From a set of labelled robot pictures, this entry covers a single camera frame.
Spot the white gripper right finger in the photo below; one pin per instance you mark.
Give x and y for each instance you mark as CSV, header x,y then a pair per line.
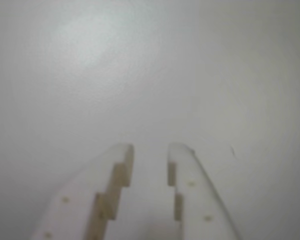
x,y
197,200

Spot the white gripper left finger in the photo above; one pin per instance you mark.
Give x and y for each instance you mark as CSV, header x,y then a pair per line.
x,y
72,200

